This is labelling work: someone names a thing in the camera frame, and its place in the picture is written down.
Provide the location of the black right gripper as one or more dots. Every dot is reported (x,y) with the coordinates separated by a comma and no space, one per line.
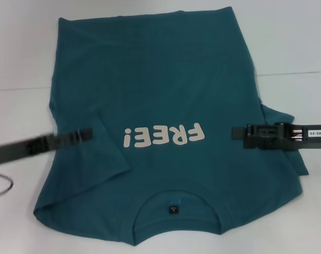
(295,144)

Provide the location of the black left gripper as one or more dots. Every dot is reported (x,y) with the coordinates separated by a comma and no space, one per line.
(22,148)

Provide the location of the teal FREE print t-shirt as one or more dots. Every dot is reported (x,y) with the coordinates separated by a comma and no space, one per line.
(163,79)

